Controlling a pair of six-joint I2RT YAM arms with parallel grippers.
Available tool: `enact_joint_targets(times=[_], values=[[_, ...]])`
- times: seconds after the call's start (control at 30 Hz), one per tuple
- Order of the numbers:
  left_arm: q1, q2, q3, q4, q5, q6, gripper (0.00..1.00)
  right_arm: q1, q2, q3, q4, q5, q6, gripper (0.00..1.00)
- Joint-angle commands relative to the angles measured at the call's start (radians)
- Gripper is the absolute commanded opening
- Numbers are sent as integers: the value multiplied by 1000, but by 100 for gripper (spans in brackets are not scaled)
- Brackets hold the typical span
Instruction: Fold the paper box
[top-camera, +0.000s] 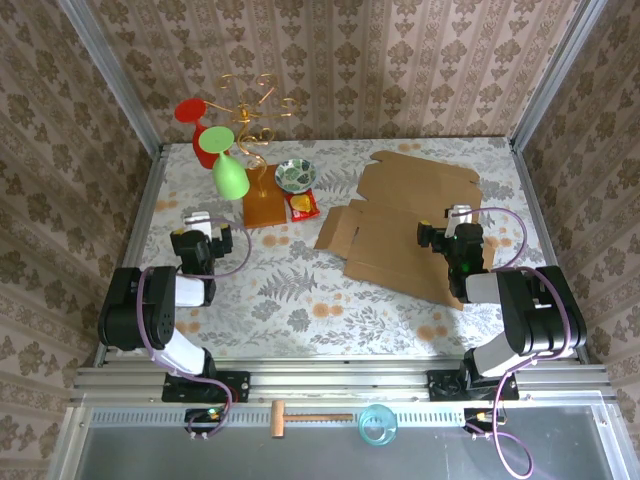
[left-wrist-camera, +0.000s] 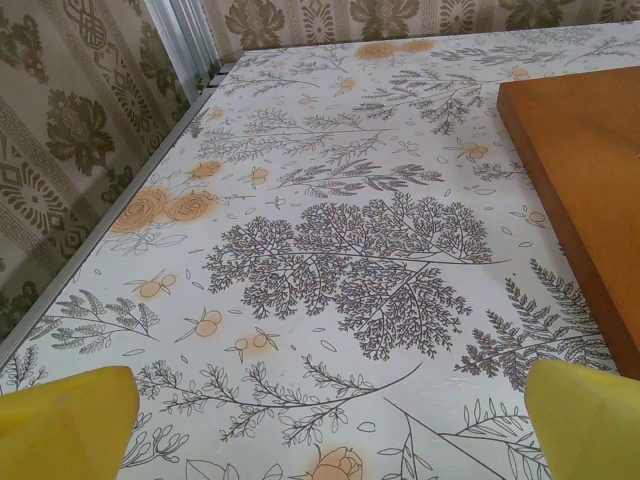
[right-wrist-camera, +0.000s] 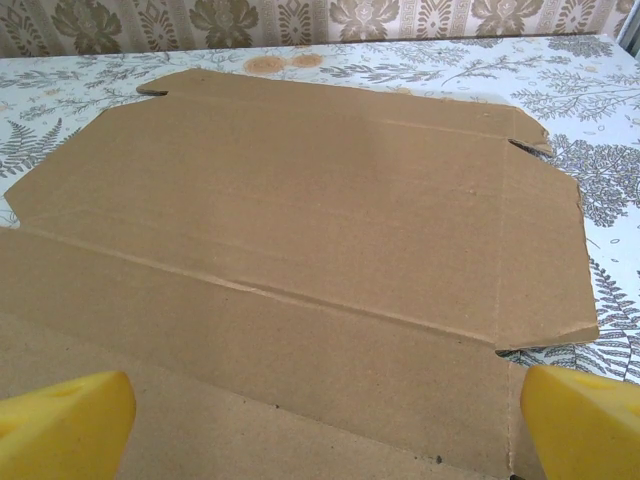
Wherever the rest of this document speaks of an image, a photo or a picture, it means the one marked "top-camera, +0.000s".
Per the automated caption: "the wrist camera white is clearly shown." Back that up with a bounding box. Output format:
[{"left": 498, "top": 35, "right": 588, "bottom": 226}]
[
  {"left": 183, "top": 212, "right": 212, "bottom": 234},
  {"left": 446, "top": 203, "right": 474, "bottom": 226}
]

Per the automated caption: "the green plastic wine glass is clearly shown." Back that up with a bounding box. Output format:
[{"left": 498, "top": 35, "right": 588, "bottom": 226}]
[{"left": 195, "top": 125, "right": 251, "bottom": 202}]

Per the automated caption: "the clear teal glass cup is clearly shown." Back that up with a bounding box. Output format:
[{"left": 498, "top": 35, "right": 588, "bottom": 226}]
[{"left": 358, "top": 403, "right": 400, "bottom": 445}]

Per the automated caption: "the small black controller board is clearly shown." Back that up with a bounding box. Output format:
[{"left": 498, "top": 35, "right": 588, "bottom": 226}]
[
  {"left": 184, "top": 407, "right": 226, "bottom": 435},
  {"left": 463, "top": 407, "right": 506, "bottom": 434}
]

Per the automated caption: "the aluminium frame cross rail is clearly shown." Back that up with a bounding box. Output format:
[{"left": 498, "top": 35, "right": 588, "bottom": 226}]
[{"left": 69, "top": 363, "right": 619, "bottom": 404}]

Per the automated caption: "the leaf print ceramic bowl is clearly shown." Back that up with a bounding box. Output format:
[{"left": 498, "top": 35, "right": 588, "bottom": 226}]
[{"left": 274, "top": 158, "right": 319, "bottom": 195}]

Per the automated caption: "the grey slotted cable duct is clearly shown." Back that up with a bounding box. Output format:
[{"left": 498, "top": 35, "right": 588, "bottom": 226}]
[{"left": 84, "top": 407, "right": 601, "bottom": 427}]

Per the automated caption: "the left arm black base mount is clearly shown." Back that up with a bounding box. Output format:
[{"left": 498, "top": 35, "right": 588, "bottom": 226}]
[{"left": 161, "top": 370, "right": 251, "bottom": 404}]

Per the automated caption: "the aluminium frame post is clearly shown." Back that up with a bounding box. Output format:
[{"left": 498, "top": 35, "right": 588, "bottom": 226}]
[
  {"left": 509, "top": 0, "right": 609, "bottom": 146},
  {"left": 57, "top": 0, "right": 166, "bottom": 151}
]

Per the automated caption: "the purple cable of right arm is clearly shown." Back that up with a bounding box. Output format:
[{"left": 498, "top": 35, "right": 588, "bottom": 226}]
[{"left": 462, "top": 206, "right": 576, "bottom": 479}]

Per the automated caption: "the wooden mallet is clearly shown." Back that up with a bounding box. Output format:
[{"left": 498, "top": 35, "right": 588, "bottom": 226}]
[{"left": 270, "top": 399, "right": 354, "bottom": 440}]

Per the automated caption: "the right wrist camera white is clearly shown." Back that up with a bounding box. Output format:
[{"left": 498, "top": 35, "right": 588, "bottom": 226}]
[{"left": 446, "top": 203, "right": 474, "bottom": 226}]

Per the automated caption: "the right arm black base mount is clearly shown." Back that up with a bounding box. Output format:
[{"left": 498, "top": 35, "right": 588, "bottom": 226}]
[{"left": 427, "top": 369, "right": 520, "bottom": 402}]

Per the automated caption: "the red snack packet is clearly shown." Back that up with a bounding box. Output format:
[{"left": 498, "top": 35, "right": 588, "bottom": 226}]
[{"left": 284, "top": 188, "right": 321, "bottom": 223}]

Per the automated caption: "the aluminium frame side rail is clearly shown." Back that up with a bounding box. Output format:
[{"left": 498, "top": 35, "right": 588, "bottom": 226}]
[
  {"left": 509, "top": 137, "right": 591, "bottom": 361},
  {"left": 94, "top": 144, "right": 169, "bottom": 369}
]

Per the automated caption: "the red plastic wine glass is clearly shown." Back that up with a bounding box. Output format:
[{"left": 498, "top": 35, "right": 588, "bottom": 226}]
[{"left": 173, "top": 98, "right": 221, "bottom": 172}]

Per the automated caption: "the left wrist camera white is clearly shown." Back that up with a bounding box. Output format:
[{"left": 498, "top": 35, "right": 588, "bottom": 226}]
[{"left": 183, "top": 212, "right": 212, "bottom": 234}]

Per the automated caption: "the gold wire rack wooden base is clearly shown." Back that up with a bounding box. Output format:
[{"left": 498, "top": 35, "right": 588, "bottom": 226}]
[{"left": 202, "top": 73, "right": 296, "bottom": 230}]

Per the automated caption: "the brown cardboard box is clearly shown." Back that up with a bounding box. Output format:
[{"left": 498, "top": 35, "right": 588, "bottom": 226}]
[{"left": 313, "top": 149, "right": 496, "bottom": 312}]

